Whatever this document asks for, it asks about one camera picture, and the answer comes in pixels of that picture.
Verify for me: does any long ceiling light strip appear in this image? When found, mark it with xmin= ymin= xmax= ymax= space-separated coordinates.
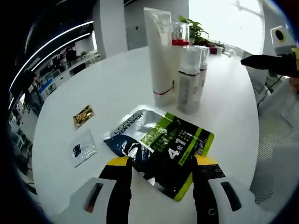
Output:
xmin=9 ymin=20 xmax=94 ymax=88
xmin=31 ymin=32 xmax=91 ymax=72

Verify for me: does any small clear-capped skincare bottle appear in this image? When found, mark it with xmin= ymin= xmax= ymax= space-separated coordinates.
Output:
xmin=177 ymin=46 xmax=203 ymax=114
xmin=198 ymin=45 xmax=209 ymax=94

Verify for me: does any green black skincare packet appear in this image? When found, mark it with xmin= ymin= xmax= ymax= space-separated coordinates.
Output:
xmin=103 ymin=106 xmax=215 ymax=202

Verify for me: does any white skincare bottle red collar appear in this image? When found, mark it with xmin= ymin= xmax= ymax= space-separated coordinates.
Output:
xmin=171 ymin=21 xmax=190 ymax=70

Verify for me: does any green potted plant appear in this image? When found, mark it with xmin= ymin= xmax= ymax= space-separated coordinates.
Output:
xmin=178 ymin=15 xmax=211 ymax=47

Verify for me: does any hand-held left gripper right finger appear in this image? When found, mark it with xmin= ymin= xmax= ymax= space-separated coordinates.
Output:
xmin=191 ymin=154 xmax=278 ymax=224

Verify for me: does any row of white office desks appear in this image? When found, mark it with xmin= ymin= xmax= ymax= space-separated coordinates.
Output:
xmin=39 ymin=52 xmax=101 ymax=89

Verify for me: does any black device cable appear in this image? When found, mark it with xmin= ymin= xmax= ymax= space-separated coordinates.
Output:
xmin=256 ymin=74 xmax=284 ymax=108

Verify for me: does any white skincare tube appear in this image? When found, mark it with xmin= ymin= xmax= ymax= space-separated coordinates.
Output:
xmin=143 ymin=7 xmax=179 ymax=107

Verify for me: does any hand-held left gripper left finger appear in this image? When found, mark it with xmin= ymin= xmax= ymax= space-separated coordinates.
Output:
xmin=48 ymin=156 xmax=134 ymax=224

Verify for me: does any gold skincare sachet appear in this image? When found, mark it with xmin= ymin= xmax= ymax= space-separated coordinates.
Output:
xmin=72 ymin=104 xmax=95 ymax=129

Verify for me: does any person's right hand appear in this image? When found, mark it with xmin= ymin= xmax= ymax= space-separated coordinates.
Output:
xmin=288 ymin=76 xmax=299 ymax=94

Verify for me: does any clear blue skincare sachet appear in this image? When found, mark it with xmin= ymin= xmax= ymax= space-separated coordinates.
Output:
xmin=69 ymin=129 xmax=98 ymax=168

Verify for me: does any large bright window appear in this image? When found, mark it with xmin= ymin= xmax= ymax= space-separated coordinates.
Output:
xmin=188 ymin=0 xmax=266 ymax=56

